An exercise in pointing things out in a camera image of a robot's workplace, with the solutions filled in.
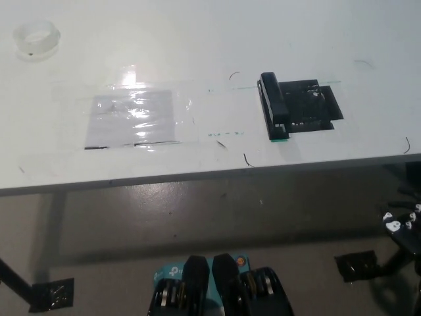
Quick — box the black stapler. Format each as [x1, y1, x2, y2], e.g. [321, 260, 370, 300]
[257, 71, 291, 140]

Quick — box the clear tape roll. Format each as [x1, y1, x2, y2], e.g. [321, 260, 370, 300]
[12, 20, 62, 62]

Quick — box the black tape mark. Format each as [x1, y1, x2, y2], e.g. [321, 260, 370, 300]
[278, 78, 345, 134]

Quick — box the robot torso black teal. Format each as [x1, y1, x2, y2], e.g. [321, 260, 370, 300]
[146, 252, 295, 316]

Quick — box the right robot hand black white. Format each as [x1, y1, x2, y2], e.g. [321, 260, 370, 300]
[381, 201, 421, 261]

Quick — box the black table leg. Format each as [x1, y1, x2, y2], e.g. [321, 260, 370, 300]
[0, 258, 36, 299]
[376, 245, 414, 276]

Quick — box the white paper under clear tape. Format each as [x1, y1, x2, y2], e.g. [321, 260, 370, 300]
[84, 89, 177, 150]

